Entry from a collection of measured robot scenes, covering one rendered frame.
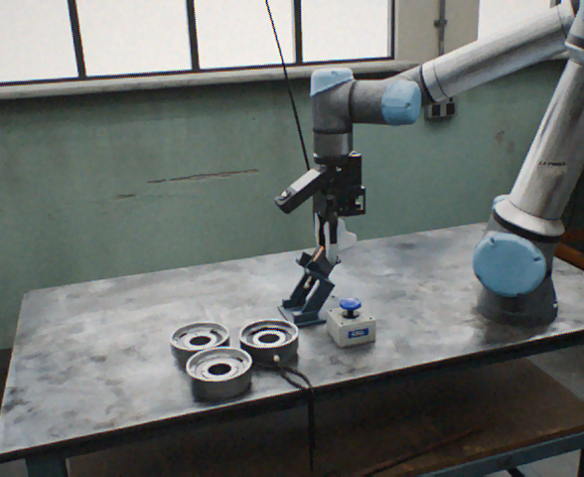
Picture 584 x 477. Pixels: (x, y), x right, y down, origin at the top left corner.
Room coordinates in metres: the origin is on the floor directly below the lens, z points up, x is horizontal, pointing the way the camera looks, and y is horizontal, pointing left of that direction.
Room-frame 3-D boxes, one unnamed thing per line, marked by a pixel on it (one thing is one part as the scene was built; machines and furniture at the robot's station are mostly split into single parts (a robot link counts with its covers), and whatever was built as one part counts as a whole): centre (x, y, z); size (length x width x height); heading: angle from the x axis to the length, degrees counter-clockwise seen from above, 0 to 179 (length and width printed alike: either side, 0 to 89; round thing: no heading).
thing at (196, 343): (1.01, 0.17, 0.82); 0.10 x 0.10 x 0.04
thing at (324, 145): (1.17, -0.08, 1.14); 0.08 x 0.08 x 0.05
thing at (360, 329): (1.05, -0.11, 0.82); 0.08 x 0.07 x 0.05; 107
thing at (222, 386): (0.91, 0.13, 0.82); 0.10 x 0.10 x 0.04
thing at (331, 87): (1.17, -0.09, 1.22); 0.09 x 0.08 x 0.11; 63
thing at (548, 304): (1.14, -0.44, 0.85); 0.15 x 0.15 x 0.10
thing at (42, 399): (1.21, -0.05, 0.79); 1.20 x 0.60 x 0.02; 107
